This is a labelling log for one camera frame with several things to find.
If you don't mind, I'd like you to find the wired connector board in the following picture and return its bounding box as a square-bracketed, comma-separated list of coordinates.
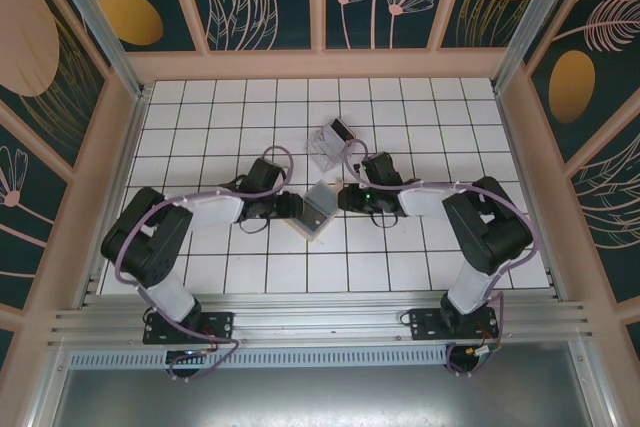
[446, 340, 502, 378]

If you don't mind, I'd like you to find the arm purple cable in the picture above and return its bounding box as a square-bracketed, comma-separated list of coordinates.
[113, 145, 296, 383]
[343, 138, 545, 378]

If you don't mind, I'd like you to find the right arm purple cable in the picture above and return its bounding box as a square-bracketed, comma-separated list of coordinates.
[343, 138, 545, 378]

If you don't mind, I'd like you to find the light grey credit card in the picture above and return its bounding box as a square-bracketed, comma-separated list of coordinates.
[317, 127, 347, 161]

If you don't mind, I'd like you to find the clear acrylic card box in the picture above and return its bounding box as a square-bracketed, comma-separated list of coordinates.
[306, 118, 370, 174]

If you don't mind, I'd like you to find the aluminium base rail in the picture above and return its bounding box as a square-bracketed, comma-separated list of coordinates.
[47, 290, 601, 349]

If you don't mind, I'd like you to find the grey slotted cable duct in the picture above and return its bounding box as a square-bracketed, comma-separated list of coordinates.
[67, 345, 450, 372]

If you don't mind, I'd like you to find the credit card with dark stripe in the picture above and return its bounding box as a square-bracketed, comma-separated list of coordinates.
[328, 117, 358, 142]

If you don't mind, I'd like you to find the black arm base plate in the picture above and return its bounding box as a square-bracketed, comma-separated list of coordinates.
[408, 305, 501, 342]
[142, 310, 236, 346]

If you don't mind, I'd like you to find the beige leather card holder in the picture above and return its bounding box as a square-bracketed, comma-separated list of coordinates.
[293, 176, 347, 242]

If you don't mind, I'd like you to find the grey metal sheet panel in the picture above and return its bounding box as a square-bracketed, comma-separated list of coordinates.
[29, 365, 614, 427]

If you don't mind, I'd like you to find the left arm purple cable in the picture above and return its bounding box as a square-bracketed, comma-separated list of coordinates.
[113, 145, 296, 383]

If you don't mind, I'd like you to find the aluminium side rail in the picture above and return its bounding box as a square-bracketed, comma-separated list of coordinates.
[492, 89, 572, 302]
[75, 89, 152, 311]

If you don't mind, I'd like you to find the aluminium corner post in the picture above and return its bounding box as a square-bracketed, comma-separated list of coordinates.
[40, 0, 152, 99]
[491, 0, 597, 94]

